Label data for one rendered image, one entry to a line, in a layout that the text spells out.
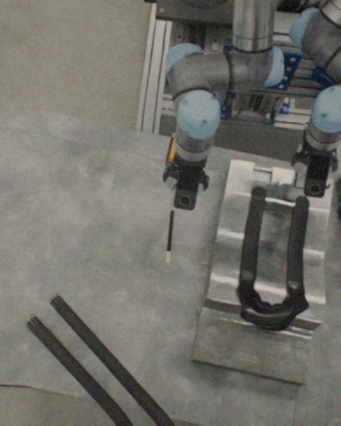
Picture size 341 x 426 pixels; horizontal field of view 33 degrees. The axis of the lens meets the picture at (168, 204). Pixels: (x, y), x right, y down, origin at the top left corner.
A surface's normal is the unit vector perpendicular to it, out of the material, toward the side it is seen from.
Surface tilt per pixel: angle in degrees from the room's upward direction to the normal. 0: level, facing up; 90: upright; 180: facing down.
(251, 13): 62
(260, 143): 0
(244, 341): 0
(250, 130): 0
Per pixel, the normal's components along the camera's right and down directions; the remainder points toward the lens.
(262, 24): 0.24, 0.59
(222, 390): 0.05, -0.36
